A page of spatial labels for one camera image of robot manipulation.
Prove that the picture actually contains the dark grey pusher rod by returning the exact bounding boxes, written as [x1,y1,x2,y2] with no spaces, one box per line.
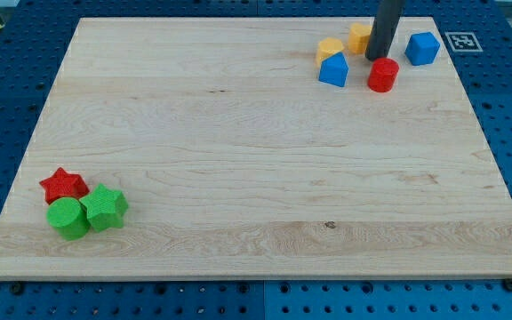
[364,0,406,61]

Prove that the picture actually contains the yellow heart block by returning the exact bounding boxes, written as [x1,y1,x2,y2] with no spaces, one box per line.
[348,23,372,54]

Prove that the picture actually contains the green star block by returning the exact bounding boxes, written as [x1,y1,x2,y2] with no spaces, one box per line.
[79,184,129,232]

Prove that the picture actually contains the yellow hexagon block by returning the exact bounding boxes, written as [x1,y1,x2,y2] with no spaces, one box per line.
[315,37,344,68]

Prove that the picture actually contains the blue cube block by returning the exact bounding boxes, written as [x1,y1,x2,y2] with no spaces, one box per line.
[404,32,441,66]

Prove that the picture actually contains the white fiducial marker tag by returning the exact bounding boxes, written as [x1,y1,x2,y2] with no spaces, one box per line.
[445,32,483,52]

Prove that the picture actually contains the red star block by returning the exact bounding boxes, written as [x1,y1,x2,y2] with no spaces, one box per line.
[39,167,90,204]

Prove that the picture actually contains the blue pentagon block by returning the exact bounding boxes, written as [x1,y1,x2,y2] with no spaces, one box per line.
[318,52,348,87]

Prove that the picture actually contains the green cylinder block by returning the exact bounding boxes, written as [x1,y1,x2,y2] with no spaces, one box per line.
[46,197,90,241]

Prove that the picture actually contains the red cylinder block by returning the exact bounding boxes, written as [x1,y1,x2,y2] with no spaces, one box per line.
[367,58,400,92]

